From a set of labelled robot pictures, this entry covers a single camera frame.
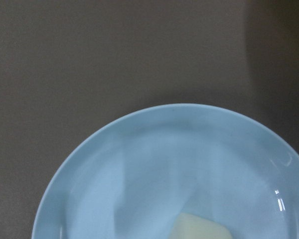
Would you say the light blue plate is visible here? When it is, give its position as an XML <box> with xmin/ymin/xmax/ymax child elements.
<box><xmin>31</xmin><ymin>104</ymin><xmax>299</xmax><ymax>239</ymax></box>

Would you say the white steamed bun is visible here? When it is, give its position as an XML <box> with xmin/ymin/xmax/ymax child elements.
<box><xmin>168</xmin><ymin>213</ymin><xmax>233</xmax><ymax>239</ymax></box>

